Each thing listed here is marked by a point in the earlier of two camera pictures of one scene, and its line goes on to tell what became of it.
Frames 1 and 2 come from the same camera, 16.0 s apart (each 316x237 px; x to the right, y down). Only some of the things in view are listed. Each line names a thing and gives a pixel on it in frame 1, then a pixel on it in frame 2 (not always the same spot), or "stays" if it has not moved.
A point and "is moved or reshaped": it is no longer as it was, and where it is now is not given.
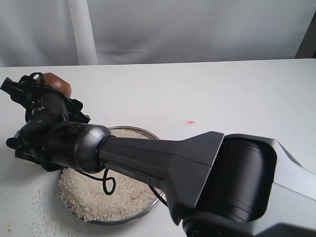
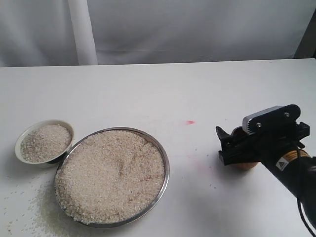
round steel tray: (84, 198) stays
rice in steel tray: (107, 195) stays
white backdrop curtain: (60, 32) stays
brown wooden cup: (53, 81) is moved or reshaped
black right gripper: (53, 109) -> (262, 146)
